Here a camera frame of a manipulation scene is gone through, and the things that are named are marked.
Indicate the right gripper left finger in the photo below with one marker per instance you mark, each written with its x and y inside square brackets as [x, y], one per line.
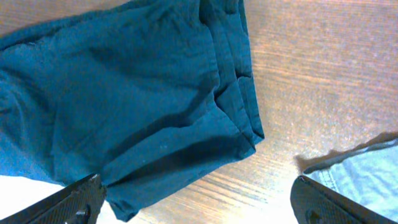
[78, 203]

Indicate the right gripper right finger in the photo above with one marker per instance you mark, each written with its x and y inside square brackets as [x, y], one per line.
[313, 203]

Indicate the navy blue shorts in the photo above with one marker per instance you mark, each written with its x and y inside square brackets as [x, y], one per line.
[150, 95]

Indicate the grey shorts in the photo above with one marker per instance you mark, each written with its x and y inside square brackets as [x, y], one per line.
[367, 176]

